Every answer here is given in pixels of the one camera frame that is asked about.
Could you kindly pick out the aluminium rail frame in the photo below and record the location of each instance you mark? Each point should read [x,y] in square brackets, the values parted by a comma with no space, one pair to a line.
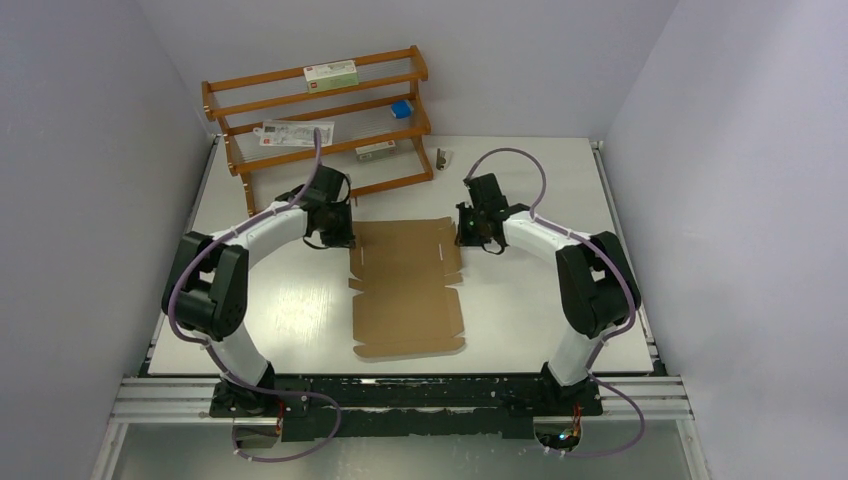
[509,304]

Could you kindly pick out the orange wooden shelf rack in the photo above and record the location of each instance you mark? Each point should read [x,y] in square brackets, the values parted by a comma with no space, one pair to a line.
[368,112]

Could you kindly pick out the blue small box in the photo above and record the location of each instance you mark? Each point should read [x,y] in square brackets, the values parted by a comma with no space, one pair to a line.
[402,109]

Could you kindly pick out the brown cardboard box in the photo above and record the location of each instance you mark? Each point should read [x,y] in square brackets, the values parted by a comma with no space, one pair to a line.
[404,273]

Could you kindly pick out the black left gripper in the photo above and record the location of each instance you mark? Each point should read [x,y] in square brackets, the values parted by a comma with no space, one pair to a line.
[346,238]

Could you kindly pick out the green white box top shelf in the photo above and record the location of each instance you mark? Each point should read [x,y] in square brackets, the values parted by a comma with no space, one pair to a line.
[331,76]

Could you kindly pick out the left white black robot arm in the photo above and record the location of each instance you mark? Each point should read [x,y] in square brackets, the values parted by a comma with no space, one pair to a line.
[206,295]

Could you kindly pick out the white flat blister package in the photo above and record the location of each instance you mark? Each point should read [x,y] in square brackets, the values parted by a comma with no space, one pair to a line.
[278,133]

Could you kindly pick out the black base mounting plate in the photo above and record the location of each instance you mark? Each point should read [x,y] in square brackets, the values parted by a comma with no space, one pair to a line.
[309,407]

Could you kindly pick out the small grey white clip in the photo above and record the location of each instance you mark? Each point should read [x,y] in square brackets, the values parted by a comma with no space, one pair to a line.
[443,159]

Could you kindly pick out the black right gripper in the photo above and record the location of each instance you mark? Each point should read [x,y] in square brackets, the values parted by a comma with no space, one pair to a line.
[462,238]

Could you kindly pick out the grey white small box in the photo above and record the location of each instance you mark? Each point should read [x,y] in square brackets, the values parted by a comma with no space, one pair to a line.
[376,151]

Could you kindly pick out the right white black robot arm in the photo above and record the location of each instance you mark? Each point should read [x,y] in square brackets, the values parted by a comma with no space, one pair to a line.
[598,292]

